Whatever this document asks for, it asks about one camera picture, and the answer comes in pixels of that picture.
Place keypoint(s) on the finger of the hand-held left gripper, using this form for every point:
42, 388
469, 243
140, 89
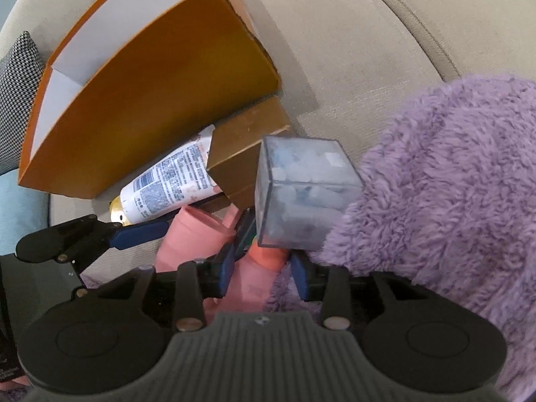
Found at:
138, 234

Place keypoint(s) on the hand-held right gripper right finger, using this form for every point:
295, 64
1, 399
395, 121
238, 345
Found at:
298, 278

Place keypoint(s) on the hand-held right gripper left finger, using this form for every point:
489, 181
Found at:
223, 270

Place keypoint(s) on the white hand cream tube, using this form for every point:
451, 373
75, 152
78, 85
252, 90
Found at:
171, 180

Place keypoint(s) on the clear plastic box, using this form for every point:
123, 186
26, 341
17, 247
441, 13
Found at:
301, 201

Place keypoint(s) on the gold cardboard box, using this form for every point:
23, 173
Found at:
247, 134

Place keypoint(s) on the orange cardboard box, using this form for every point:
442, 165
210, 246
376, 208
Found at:
167, 92

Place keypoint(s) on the light blue cushion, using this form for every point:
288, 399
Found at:
21, 213

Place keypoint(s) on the purple fluffy blanket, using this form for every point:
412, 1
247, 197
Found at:
439, 197

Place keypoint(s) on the checkered grey cushion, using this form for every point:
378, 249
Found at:
19, 104

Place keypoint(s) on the beige sofa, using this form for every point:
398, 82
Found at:
356, 50

